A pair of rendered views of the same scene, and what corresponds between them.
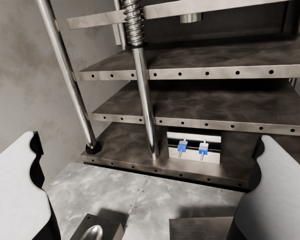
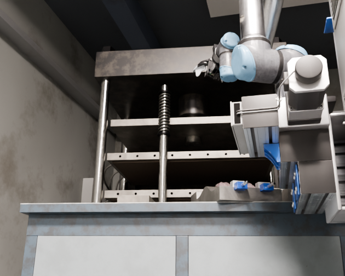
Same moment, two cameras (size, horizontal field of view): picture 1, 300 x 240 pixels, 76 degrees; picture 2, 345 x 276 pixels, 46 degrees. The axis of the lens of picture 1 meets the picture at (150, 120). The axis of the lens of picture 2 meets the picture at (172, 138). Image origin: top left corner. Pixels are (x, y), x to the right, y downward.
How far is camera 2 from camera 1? 1.97 m
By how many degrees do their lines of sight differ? 51
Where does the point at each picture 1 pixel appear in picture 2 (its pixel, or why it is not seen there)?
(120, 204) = not seen: hidden behind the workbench
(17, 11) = (18, 133)
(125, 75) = (148, 155)
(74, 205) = not seen: hidden behind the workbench
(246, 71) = (230, 153)
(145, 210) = not seen: hidden behind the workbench
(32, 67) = (4, 184)
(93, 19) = (132, 121)
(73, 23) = (116, 122)
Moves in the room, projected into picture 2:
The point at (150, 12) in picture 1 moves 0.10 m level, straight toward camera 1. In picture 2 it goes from (173, 120) to (177, 115)
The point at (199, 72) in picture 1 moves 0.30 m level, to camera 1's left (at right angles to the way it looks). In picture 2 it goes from (202, 154) to (157, 149)
